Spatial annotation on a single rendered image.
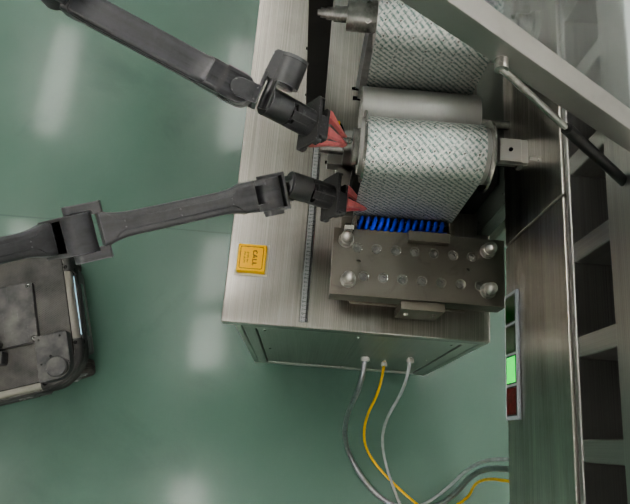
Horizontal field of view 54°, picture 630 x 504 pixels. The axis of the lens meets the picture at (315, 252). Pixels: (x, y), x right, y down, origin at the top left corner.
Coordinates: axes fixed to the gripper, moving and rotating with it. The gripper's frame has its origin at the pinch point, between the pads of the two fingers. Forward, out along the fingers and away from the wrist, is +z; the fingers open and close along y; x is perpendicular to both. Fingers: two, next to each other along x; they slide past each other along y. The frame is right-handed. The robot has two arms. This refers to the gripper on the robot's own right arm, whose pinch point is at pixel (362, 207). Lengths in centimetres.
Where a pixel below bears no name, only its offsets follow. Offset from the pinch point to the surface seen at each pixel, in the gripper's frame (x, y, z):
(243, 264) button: -26.3, 11.9, -16.3
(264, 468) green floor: -103, 63, 35
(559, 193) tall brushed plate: 46.3, 8.8, 8.4
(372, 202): 4.3, 0.3, -0.4
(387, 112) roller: 15.3, -15.5, -5.6
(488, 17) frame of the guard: 74, 13, -38
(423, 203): 11.5, 0.3, 8.3
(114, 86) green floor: -144, -89, -35
